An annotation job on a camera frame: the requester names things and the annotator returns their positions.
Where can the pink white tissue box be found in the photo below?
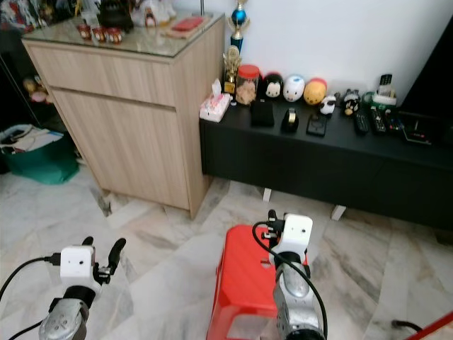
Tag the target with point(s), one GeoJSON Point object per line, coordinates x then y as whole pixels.
{"type": "Point", "coordinates": [214, 106]}

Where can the black square case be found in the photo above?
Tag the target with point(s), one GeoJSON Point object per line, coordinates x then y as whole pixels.
{"type": "Point", "coordinates": [262, 115]}

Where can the red plastic stool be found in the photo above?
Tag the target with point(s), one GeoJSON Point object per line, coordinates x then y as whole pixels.
{"type": "Point", "coordinates": [244, 283]}

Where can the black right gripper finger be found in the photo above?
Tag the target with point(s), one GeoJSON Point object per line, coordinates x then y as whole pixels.
{"type": "Point", "coordinates": [272, 216]}

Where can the tall blue gold trophy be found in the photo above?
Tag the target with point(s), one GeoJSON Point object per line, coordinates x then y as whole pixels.
{"type": "Point", "coordinates": [240, 15]}

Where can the small dark mouse figure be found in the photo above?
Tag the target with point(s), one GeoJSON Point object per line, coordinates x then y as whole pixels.
{"type": "Point", "coordinates": [350, 102]}

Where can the green white base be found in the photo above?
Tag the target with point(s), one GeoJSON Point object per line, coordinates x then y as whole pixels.
{"type": "Point", "coordinates": [383, 100]}

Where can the flat black pad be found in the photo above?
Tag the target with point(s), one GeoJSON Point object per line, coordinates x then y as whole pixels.
{"type": "Point", "coordinates": [316, 125]}

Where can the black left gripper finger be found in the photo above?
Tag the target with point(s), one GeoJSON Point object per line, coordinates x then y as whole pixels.
{"type": "Point", "coordinates": [88, 241]}
{"type": "Point", "coordinates": [117, 249]}

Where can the black round mouse plush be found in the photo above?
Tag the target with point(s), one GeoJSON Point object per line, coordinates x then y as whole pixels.
{"type": "Point", "coordinates": [272, 86]}

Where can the black keypad handset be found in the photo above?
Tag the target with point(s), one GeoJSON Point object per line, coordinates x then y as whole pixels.
{"type": "Point", "coordinates": [386, 83]}

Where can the black low console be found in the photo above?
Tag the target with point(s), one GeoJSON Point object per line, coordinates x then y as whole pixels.
{"type": "Point", "coordinates": [318, 166]}

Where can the small black white plush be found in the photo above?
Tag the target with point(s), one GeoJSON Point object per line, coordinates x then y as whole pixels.
{"type": "Point", "coordinates": [328, 105]}

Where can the red slanted bar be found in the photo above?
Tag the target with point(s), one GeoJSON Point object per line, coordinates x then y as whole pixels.
{"type": "Point", "coordinates": [435, 326]}

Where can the dark glass display cabinet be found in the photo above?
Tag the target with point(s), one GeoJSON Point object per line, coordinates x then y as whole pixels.
{"type": "Point", "coordinates": [14, 78]}

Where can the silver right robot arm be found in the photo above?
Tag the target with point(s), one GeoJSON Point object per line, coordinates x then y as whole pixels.
{"type": "Point", "coordinates": [294, 297]}

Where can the small red cup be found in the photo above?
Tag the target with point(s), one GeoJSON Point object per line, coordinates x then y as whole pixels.
{"type": "Point", "coordinates": [84, 32]}
{"type": "Point", "coordinates": [114, 36]}
{"type": "Point", "coordinates": [98, 35]}

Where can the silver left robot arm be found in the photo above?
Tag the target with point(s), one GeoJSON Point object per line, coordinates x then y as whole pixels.
{"type": "Point", "coordinates": [66, 320]}

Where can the black teapot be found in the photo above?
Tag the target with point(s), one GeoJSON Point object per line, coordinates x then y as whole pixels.
{"type": "Point", "coordinates": [115, 14]}

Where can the small gold trophy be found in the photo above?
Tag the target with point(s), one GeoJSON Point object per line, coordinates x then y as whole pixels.
{"type": "Point", "coordinates": [232, 69]}

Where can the white round plush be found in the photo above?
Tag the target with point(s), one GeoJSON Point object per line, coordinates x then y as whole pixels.
{"type": "Point", "coordinates": [294, 89]}

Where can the flat black device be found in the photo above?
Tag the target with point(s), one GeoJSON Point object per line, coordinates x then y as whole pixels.
{"type": "Point", "coordinates": [419, 132]}

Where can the red tray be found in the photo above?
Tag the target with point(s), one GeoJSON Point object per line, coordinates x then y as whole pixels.
{"type": "Point", "coordinates": [186, 26]}

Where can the black television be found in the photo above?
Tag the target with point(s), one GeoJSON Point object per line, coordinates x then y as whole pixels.
{"type": "Point", "coordinates": [432, 81]}

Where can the green bin with papers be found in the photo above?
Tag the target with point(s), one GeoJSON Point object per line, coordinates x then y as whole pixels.
{"type": "Point", "coordinates": [42, 166]}

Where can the black remote control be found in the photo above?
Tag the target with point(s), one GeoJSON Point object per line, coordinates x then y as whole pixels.
{"type": "Point", "coordinates": [378, 120]}
{"type": "Point", "coordinates": [393, 121]}
{"type": "Point", "coordinates": [362, 124]}

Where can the red lidded snack jar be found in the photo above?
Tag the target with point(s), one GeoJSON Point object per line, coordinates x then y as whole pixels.
{"type": "Point", "coordinates": [248, 86]}

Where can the light wooden cabinet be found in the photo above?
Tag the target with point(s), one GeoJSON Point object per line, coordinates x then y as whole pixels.
{"type": "Point", "coordinates": [127, 120]}

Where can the orange round plush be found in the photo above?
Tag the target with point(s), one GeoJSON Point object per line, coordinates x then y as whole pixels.
{"type": "Point", "coordinates": [315, 93]}

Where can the black tape dispenser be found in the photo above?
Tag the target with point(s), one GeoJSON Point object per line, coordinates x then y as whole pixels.
{"type": "Point", "coordinates": [290, 120]}

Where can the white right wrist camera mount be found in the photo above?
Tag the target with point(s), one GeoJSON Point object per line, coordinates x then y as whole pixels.
{"type": "Point", "coordinates": [297, 234]}

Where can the white red figurine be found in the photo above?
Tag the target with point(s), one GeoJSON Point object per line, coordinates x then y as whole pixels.
{"type": "Point", "coordinates": [154, 13]}

